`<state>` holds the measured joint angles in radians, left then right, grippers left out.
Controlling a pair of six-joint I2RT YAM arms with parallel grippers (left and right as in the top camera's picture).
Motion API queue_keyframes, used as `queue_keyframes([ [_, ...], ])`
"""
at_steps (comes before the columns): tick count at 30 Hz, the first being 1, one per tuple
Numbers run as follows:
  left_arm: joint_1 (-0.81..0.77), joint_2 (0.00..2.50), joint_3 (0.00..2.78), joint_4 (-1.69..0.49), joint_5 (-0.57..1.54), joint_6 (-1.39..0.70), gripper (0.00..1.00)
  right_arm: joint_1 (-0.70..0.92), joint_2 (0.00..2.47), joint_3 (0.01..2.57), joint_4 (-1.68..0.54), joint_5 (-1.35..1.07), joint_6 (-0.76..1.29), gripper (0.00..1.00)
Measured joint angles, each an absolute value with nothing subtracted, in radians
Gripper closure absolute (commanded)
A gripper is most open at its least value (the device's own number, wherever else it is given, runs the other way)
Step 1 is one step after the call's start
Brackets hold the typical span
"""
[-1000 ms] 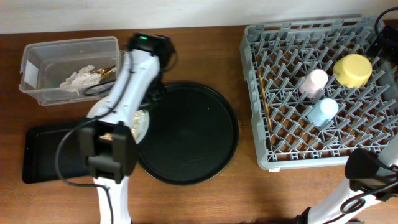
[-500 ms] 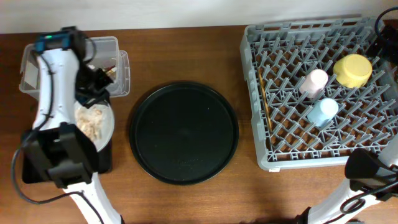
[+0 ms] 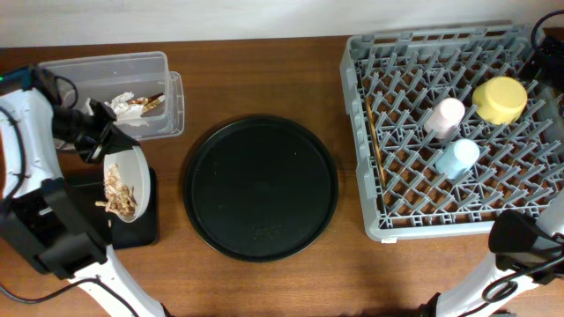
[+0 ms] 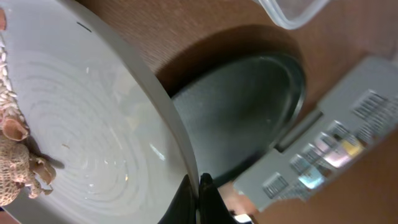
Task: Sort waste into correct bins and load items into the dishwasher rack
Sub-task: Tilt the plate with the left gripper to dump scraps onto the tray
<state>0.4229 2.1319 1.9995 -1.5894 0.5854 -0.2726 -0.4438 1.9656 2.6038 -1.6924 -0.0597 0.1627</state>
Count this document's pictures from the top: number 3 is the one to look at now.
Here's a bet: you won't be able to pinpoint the black rectangular tray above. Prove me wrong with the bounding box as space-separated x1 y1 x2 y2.
65 166 160 250

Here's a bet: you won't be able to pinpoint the food scraps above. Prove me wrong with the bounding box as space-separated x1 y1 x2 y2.
95 164 137 217

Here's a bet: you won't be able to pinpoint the grey dishwasher rack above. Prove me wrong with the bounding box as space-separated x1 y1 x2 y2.
340 26 563 243

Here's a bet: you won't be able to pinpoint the yellow bowl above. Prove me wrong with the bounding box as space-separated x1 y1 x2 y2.
472 77 528 125

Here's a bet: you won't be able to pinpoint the grey plate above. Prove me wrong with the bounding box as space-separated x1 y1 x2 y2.
103 146 151 223

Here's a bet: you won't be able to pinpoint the round black tray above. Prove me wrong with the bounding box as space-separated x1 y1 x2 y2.
182 115 338 262

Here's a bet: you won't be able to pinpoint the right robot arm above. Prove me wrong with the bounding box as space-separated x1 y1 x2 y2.
416 193 563 317

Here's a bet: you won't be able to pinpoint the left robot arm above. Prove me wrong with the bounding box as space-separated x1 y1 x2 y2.
1 64 167 316

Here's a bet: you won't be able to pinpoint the gold foil wrapper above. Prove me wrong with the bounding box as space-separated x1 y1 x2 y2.
127 93 166 114

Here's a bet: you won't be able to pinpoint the pink cup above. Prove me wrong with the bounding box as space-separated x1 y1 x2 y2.
424 98 465 140

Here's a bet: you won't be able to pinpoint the clear plastic waste bin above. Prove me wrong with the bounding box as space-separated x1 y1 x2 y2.
40 51 185 141

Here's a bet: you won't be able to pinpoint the blue cup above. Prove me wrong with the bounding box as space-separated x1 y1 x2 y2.
435 138 480 180

